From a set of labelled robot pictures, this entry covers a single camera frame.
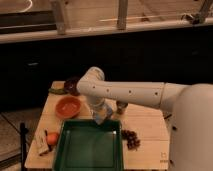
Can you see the purple grape bunch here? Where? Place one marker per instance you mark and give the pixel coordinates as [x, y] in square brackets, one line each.
[133, 142]

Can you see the beige boxed item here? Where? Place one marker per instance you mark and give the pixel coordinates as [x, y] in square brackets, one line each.
[41, 143]

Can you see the green plastic tray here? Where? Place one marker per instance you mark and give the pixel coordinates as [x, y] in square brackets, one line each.
[84, 145]

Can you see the dark maroon bowl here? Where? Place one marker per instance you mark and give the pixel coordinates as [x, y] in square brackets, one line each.
[70, 86]

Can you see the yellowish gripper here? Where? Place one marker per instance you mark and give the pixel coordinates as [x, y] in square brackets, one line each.
[95, 110]

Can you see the green cucumber toy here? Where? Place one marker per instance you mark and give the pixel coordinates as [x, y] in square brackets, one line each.
[57, 91]

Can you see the orange fruit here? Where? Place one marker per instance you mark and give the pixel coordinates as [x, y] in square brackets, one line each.
[52, 138]

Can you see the black chair frame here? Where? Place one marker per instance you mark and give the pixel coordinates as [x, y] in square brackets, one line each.
[23, 132]

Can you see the orange bowl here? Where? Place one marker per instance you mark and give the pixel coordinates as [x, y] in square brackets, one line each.
[67, 107]

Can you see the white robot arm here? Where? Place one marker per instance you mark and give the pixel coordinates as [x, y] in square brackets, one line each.
[191, 106]

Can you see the blue sponge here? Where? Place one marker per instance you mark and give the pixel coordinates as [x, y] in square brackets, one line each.
[107, 112]

